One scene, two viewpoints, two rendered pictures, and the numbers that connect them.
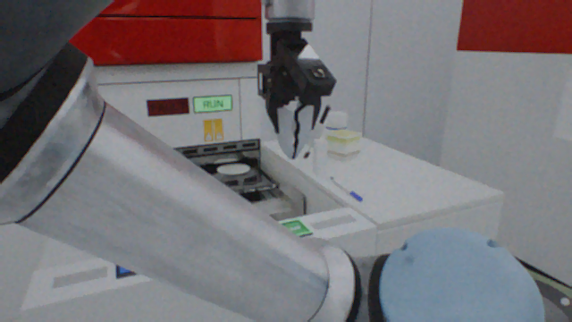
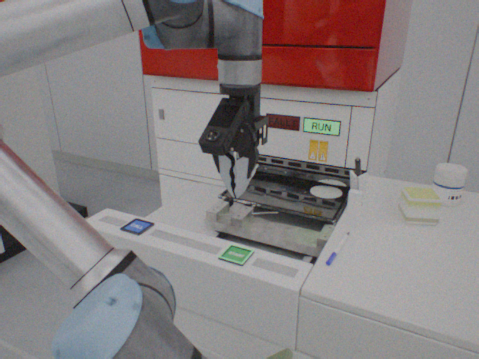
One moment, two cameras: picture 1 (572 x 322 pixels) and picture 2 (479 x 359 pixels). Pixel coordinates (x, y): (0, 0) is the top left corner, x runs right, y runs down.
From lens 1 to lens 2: 58 cm
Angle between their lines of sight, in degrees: 48
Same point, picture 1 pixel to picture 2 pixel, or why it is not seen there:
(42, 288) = (96, 218)
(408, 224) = (341, 311)
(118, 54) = not seen: hidden behind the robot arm
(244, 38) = (354, 67)
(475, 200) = (462, 340)
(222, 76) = (335, 102)
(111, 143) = not seen: outside the picture
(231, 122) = (336, 147)
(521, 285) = (81, 329)
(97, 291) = (106, 231)
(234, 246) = (18, 222)
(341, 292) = (87, 283)
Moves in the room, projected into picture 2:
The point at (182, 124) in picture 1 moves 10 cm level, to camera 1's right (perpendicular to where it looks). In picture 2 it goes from (291, 139) to (315, 147)
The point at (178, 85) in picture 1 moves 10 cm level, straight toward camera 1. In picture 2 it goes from (293, 105) to (277, 110)
